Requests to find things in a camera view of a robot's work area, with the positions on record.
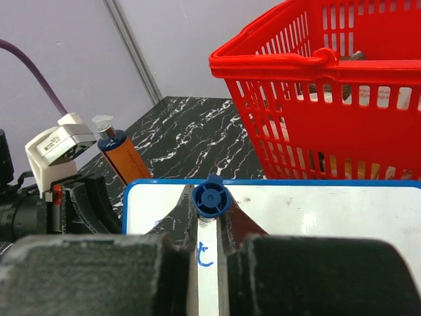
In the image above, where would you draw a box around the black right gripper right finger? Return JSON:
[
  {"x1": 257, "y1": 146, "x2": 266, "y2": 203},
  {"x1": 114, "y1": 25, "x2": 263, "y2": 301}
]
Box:
[{"x1": 218, "y1": 204, "x2": 420, "y2": 315}]

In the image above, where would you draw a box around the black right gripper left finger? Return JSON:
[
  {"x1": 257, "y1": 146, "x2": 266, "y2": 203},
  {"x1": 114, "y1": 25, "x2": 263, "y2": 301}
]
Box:
[{"x1": 1, "y1": 185, "x2": 199, "y2": 315}]

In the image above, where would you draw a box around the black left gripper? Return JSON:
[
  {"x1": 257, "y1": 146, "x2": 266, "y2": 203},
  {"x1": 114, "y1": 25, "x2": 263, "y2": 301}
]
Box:
[{"x1": 42, "y1": 174, "x2": 122, "y2": 234}]

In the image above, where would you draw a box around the white marker with blue cap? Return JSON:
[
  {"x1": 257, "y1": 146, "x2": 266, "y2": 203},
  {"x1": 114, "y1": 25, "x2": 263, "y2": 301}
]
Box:
[{"x1": 191, "y1": 174, "x2": 232, "y2": 227}]

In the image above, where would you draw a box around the blue framed whiteboard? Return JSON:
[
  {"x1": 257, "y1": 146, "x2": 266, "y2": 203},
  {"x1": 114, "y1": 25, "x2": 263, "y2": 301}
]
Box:
[{"x1": 122, "y1": 179, "x2": 420, "y2": 315}]

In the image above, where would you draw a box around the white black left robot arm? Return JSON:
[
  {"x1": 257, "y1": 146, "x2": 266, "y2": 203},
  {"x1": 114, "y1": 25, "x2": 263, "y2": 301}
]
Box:
[{"x1": 1, "y1": 130, "x2": 122, "y2": 242}]

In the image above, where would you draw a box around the orange blue pump bottle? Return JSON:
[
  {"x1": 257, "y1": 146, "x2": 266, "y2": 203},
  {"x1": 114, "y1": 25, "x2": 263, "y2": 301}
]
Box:
[{"x1": 92, "y1": 115, "x2": 152, "y2": 186}]

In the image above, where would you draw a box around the red plastic shopping basket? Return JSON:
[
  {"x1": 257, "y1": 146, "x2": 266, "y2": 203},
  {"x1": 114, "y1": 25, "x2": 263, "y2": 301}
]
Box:
[{"x1": 209, "y1": 1, "x2": 420, "y2": 180}]

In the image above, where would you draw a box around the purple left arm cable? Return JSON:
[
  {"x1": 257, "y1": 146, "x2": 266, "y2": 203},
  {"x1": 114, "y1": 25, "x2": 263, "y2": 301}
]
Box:
[{"x1": 0, "y1": 38, "x2": 69, "y2": 117}]

